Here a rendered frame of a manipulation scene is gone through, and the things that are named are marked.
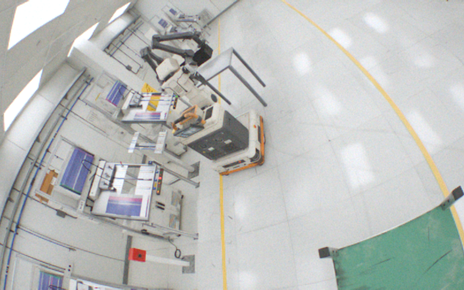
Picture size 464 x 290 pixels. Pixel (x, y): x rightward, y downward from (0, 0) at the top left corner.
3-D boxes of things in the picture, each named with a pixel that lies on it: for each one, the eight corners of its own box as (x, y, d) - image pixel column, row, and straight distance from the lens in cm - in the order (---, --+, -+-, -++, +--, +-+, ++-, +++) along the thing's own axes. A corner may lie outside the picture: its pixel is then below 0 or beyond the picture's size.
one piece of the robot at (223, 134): (255, 153, 214) (198, 109, 166) (217, 166, 245) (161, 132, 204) (255, 129, 234) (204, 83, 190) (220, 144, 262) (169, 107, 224)
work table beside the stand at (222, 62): (267, 106, 273) (229, 64, 232) (227, 124, 304) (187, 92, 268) (265, 84, 307) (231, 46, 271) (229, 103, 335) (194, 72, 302)
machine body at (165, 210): (185, 192, 307) (149, 176, 278) (182, 237, 284) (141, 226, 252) (160, 202, 357) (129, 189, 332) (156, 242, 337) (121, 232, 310)
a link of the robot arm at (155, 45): (147, 49, 207) (148, 43, 199) (151, 39, 216) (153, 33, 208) (190, 62, 208) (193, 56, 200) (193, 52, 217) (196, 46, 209)
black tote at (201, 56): (177, 83, 254) (170, 77, 251) (181, 74, 267) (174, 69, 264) (211, 57, 223) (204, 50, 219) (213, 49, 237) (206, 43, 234)
